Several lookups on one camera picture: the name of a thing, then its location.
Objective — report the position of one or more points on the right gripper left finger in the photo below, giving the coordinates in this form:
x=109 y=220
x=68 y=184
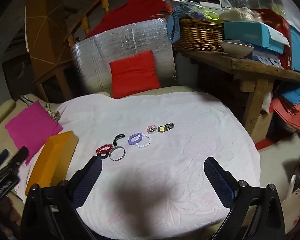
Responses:
x=84 y=181

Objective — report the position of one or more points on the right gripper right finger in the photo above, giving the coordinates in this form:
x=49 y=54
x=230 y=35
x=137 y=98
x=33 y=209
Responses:
x=222 y=181

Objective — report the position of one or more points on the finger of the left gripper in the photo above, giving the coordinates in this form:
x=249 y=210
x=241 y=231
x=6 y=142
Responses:
x=19 y=157

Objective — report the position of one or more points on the gold silver wristwatch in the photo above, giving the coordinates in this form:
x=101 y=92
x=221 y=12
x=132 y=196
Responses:
x=164 y=128

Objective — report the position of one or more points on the orange jewelry box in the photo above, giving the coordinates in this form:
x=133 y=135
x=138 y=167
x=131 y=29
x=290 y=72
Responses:
x=54 y=160

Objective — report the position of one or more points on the magenta cloth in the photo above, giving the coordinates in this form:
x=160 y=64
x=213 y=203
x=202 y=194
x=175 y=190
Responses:
x=31 y=128

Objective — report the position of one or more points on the keys on sofa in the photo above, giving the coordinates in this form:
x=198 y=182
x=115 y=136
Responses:
x=52 y=110

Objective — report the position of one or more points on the pink white lace blanket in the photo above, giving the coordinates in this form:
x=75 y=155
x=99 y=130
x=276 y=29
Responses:
x=160 y=190

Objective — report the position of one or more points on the salmon folded cloth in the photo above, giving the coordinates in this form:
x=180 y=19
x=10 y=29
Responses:
x=289 y=113

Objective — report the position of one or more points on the blue folded cloth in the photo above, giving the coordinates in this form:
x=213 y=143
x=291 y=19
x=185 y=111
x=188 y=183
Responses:
x=292 y=96

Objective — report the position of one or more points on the wooden table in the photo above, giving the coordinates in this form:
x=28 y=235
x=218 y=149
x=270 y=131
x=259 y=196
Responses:
x=256 y=79

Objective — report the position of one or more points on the red cushion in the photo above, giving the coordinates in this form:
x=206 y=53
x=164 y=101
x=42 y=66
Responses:
x=134 y=74

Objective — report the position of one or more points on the silver foil insulation mat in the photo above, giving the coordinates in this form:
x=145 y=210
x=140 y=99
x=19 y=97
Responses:
x=93 y=55

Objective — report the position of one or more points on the white bowl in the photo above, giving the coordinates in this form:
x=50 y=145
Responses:
x=236 y=48

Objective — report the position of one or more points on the wicker basket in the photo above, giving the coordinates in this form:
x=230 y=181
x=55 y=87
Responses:
x=196 y=34

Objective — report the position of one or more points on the teal cardboard box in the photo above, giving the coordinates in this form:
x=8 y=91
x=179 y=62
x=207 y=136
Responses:
x=256 y=33

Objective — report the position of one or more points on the blue cloth in basket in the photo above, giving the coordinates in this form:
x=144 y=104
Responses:
x=179 y=12

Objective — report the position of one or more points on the large red pillow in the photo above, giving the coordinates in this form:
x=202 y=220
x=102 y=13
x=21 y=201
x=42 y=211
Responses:
x=133 y=11

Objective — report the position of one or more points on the wooden chair frame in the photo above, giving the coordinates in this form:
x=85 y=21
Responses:
x=49 y=40

